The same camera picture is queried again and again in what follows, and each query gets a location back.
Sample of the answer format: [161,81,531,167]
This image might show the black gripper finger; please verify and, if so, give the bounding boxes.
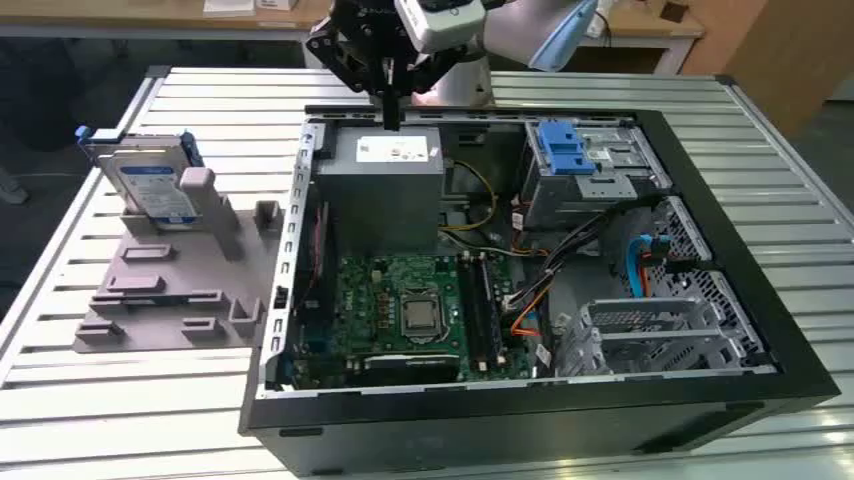
[306,19,395,132]
[393,49,455,132]

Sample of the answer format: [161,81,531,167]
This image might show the hard disk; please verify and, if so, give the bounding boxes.
[75,125,203,232]

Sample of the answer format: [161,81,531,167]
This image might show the metal disk bay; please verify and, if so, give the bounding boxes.
[557,297,756,376]

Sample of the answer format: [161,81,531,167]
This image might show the white box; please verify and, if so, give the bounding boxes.
[203,0,257,19]

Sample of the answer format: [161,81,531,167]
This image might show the wooden desk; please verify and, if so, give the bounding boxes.
[0,0,708,74]

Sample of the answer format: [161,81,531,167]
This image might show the grey power supply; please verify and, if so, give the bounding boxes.
[314,124,447,256]

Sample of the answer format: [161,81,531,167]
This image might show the blue drive latch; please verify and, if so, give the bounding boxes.
[538,122,600,175]

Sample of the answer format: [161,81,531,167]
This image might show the clear plastic bag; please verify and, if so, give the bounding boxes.
[578,7,610,39]

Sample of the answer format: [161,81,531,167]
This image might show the metal drive cage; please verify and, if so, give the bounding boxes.
[519,119,673,231]

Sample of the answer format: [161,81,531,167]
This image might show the green motherboard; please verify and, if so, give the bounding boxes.
[286,252,535,389]

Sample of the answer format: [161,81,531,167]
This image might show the silver CPU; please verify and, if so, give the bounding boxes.
[402,301,442,331]

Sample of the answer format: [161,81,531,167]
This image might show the black RAM stick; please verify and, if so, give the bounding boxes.
[477,257,510,365]

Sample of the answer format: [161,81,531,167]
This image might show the dark office chair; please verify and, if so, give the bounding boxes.
[0,37,92,151]

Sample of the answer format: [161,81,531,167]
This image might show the black graphics card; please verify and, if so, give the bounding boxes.
[346,352,462,386]

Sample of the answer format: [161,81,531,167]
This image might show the grey parts rack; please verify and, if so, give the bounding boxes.
[72,167,290,354]

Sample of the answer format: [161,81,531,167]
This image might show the grey metal foot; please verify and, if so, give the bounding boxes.
[0,162,32,206]

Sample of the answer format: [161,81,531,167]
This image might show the wooden cabinet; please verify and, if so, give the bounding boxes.
[684,0,854,136]

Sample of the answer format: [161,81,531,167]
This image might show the black PC case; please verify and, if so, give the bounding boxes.
[238,103,842,477]

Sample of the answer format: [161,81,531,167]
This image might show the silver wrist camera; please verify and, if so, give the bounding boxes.
[393,0,489,54]

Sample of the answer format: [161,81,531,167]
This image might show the yellow wire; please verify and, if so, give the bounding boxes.
[438,158,501,235]

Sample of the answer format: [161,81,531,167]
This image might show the thin red wire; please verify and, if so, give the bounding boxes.
[297,202,334,307]

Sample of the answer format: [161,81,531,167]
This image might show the black cable bundle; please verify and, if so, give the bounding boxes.
[539,192,676,301]

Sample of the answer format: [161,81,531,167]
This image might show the blue data wire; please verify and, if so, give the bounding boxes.
[626,233,669,299]

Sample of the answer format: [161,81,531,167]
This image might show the orange data wire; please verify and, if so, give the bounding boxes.
[510,292,546,337]

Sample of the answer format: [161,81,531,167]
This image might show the power wire with black plug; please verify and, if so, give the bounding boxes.
[638,232,720,299]

